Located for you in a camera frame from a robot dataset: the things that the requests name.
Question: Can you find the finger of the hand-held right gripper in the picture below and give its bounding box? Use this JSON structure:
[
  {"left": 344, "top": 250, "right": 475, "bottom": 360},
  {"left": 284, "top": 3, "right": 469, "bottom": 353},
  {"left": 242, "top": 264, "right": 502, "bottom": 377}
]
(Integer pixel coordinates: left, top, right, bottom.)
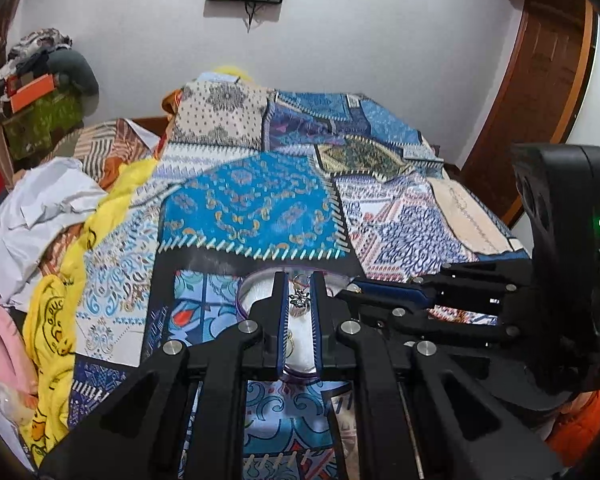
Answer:
[
  {"left": 391, "top": 305, "right": 532, "bottom": 349},
  {"left": 336, "top": 260, "right": 536, "bottom": 312}
]

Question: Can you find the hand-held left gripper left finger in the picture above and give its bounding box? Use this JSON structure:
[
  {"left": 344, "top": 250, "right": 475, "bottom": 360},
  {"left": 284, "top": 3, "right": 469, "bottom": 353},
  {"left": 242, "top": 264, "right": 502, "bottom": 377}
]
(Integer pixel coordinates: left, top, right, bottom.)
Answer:
[{"left": 37, "top": 271, "right": 291, "bottom": 480}]

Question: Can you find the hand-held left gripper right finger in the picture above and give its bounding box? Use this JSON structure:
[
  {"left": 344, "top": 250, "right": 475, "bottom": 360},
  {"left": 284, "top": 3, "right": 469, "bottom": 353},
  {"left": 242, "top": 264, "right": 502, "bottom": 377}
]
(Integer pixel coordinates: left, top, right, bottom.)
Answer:
[{"left": 307, "top": 271, "right": 566, "bottom": 480}]

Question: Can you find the silver charm pendant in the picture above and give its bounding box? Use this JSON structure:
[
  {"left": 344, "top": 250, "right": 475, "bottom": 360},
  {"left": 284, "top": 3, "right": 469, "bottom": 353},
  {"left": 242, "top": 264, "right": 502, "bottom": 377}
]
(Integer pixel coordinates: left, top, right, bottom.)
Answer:
[{"left": 289, "top": 272, "right": 312, "bottom": 317}]

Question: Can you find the purple heart-shaped tin box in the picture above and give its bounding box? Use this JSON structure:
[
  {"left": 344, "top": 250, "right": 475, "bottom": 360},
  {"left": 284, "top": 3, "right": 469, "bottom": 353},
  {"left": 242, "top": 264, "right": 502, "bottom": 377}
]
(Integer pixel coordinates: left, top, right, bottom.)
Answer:
[{"left": 235, "top": 270, "right": 354, "bottom": 382}]

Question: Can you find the person's right forearm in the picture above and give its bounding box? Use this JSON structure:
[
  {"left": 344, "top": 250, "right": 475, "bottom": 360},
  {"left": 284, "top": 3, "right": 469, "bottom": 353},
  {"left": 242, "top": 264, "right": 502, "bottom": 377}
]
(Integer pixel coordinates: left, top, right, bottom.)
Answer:
[{"left": 544, "top": 385, "right": 600, "bottom": 467}]

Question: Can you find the blue patchwork blanket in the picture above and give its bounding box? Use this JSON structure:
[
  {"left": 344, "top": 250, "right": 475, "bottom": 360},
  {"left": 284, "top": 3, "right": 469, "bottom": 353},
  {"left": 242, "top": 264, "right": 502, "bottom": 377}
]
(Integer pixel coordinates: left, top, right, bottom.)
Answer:
[{"left": 67, "top": 72, "right": 532, "bottom": 480}]

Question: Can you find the brown wooden door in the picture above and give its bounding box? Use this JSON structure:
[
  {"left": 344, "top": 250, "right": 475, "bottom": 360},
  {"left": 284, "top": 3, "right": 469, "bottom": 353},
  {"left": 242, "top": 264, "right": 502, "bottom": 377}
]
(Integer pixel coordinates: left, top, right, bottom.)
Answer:
[{"left": 459, "top": 0, "right": 599, "bottom": 227}]

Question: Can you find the yellow printed cloth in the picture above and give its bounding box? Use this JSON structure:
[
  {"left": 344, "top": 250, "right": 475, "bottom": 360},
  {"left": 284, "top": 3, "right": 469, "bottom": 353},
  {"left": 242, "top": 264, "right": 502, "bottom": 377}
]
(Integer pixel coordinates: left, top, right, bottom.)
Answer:
[{"left": 22, "top": 160, "right": 159, "bottom": 467}]

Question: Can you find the orange striped cloth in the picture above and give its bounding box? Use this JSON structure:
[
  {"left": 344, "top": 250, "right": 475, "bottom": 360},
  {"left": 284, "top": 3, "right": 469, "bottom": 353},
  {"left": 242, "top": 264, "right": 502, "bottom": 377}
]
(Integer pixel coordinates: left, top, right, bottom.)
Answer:
[{"left": 45, "top": 119, "right": 169, "bottom": 192}]

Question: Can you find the yellow round object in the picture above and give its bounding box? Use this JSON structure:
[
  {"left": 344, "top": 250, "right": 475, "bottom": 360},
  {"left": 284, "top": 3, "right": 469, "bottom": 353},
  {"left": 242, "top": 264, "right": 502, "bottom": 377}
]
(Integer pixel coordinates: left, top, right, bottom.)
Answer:
[{"left": 212, "top": 63, "right": 254, "bottom": 84}]

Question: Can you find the white crumpled cloth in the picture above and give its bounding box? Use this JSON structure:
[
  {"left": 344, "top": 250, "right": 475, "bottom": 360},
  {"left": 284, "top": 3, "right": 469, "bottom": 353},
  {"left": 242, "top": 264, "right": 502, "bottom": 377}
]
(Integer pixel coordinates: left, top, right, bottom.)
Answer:
[{"left": 0, "top": 157, "right": 109, "bottom": 312}]

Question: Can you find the pink plush item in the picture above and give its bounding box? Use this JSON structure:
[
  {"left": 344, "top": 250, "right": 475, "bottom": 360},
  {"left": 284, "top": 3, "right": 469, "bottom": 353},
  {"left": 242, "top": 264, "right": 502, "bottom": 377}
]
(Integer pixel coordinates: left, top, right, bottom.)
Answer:
[{"left": 0, "top": 295, "right": 39, "bottom": 397}]

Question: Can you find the cartoon printed cloth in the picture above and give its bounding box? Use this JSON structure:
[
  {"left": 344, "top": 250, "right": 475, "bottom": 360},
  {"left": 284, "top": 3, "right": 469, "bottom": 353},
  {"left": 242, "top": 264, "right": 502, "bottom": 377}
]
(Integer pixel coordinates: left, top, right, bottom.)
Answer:
[{"left": 0, "top": 350, "right": 36, "bottom": 467}]

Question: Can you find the grey-green garment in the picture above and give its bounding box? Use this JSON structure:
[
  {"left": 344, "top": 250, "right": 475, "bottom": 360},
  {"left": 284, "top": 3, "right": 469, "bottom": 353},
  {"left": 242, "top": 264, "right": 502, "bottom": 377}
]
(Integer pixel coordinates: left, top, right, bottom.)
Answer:
[{"left": 47, "top": 50, "right": 100, "bottom": 107}]

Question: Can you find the orange box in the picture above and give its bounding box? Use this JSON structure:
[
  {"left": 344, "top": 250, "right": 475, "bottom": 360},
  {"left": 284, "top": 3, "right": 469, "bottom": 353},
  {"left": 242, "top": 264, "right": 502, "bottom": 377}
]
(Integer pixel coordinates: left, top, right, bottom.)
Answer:
[{"left": 7, "top": 74, "right": 61, "bottom": 111}]

